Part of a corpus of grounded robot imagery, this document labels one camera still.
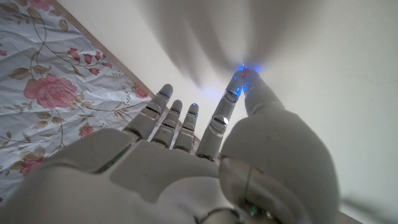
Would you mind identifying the floral backdrop cloth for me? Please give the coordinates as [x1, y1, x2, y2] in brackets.
[0, 0, 154, 205]

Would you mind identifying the cream foam board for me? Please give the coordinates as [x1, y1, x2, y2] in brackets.
[55, 0, 398, 224]

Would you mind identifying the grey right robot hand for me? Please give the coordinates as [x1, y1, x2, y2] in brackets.
[0, 68, 341, 224]

